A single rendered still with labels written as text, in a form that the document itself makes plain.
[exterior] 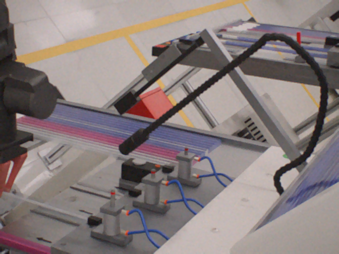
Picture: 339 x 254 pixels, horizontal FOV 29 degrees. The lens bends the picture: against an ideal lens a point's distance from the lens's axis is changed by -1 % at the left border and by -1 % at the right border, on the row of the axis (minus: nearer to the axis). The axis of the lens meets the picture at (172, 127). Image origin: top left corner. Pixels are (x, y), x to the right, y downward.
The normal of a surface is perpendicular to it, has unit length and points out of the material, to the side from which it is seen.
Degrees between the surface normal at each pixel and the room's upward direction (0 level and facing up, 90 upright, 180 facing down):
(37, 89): 44
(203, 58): 90
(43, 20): 0
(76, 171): 90
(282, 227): 90
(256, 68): 90
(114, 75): 0
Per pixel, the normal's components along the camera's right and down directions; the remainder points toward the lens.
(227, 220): 0.06, -0.94
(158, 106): 0.68, -0.52
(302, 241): -0.44, 0.26
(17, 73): -0.02, -0.82
